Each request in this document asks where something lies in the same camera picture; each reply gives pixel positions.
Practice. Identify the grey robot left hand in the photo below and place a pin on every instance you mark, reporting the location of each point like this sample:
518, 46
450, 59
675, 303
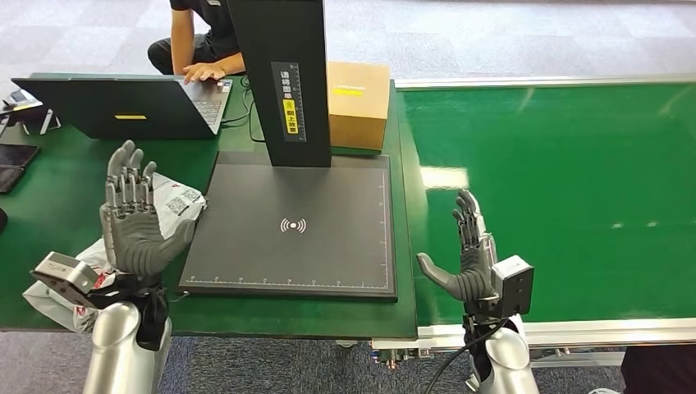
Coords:
136, 239

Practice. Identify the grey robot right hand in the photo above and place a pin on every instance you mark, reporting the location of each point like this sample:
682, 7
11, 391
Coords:
473, 272

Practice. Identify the white courier bag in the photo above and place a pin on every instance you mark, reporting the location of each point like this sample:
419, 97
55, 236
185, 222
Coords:
179, 206

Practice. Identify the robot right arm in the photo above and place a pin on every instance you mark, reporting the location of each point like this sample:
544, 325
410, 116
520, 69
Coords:
508, 364

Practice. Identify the person's forearm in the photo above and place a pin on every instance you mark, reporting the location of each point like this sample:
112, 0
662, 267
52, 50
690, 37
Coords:
183, 46
235, 62

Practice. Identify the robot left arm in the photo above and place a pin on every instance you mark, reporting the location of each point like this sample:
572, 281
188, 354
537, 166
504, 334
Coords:
114, 348

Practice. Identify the green conveyor belt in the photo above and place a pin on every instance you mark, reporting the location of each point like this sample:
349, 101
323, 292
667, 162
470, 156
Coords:
543, 190

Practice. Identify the black inbound scanner machine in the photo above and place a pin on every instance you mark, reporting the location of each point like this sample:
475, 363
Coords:
293, 255

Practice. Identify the brown cardboard box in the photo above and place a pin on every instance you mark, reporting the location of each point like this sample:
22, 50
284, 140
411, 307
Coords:
356, 109

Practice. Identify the black laptop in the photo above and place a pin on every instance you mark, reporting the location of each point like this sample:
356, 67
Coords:
108, 106

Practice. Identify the white phone stand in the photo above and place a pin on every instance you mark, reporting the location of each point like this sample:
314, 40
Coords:
48, 122

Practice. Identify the person's hand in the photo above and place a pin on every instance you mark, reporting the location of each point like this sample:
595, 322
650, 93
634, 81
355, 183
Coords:
204, 72

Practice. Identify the small device with screen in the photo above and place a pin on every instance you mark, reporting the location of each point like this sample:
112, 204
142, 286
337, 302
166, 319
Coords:
19, 100

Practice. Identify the black object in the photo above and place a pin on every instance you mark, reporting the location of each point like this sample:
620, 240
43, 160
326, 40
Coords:
658, 372

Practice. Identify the person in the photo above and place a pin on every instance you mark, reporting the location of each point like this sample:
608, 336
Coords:
212, 32

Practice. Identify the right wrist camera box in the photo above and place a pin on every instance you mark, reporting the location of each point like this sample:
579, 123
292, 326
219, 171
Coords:
514, 285

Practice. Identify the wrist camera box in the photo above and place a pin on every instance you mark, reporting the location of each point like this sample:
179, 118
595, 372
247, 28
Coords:
65, 272
514, 285

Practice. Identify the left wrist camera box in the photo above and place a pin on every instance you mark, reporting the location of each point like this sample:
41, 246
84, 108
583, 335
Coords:
65, 272

